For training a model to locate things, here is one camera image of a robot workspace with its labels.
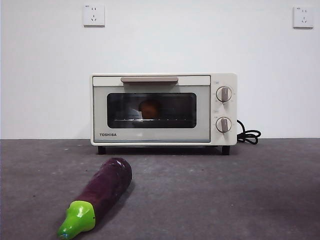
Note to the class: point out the brown potato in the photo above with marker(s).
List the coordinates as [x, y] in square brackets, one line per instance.
[150, 108]

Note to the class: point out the beige oven knob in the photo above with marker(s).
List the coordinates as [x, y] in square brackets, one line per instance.
[223, 93]
[223, 124]

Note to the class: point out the white wall socket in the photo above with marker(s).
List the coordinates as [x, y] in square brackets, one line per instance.
[303, 17]
[94, 15]

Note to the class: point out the white toaster oven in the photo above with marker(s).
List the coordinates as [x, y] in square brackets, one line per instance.
[225, 108]

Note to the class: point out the purple toy eggplant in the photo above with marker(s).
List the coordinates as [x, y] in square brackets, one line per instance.
[105, 186]

